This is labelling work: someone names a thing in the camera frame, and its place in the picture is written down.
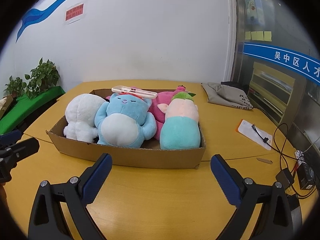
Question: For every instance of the black power adapter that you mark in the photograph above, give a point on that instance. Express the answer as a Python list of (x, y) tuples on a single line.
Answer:
[(285, 178)]

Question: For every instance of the cartoon poster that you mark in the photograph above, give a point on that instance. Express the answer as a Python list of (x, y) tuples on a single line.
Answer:
[(254, 12)]

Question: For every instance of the potted green plant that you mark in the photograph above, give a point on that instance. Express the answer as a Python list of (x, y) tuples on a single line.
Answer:
[(41, 78)]

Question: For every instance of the blue banner strip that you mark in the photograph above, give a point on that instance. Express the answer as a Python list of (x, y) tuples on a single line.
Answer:
[(293, 60)]

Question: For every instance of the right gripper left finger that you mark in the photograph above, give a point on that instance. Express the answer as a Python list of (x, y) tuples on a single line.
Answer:
[(47, 220)]

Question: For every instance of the white orange paper pad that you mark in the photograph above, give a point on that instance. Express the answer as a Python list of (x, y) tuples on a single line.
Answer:
[(255, 134)]

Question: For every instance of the white power strip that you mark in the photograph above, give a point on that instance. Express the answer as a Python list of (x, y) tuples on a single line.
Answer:
[(300, 157)]

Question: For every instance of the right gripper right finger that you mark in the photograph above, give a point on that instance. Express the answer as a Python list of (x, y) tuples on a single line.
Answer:
[(275, 218)]

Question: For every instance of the grey tote bag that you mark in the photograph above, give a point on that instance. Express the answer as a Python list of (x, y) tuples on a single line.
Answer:
[(225, 95)]

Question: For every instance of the pink bear plush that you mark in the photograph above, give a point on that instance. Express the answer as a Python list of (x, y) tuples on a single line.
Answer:
[(129, 118)]

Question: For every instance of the light blue plush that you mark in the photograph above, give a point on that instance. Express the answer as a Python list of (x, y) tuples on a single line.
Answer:
[(125, 121)]

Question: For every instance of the cardboard box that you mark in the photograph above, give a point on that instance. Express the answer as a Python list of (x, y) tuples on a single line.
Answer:
[(149, 155)]

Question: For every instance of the pink teal green-haired plush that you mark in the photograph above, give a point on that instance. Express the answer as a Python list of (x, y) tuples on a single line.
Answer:
[(180, 130)]

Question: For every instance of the small tan tag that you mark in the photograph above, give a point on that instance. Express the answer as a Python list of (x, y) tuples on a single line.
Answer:
[(265, 160)]

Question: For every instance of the white phone case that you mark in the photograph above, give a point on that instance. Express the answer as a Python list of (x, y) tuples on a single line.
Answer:
[(134, 91)]

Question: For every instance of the white panda plush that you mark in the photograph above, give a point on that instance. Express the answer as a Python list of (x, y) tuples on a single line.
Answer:
[(80, 114)]

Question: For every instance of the black box device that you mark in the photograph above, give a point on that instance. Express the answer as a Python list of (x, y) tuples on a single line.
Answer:
[(306, 176)]

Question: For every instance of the green cloth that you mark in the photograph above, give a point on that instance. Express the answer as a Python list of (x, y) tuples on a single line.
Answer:
[(26, 106)]

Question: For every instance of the red wall notice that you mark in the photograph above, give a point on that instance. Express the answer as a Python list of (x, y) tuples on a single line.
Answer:
[(74, 12)]

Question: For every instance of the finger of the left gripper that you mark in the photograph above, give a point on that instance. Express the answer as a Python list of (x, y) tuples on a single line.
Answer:
[(19, 151), (10, 138)]

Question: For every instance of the yellow sticky notes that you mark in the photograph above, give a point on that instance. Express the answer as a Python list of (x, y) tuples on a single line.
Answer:
[(258, 36)]

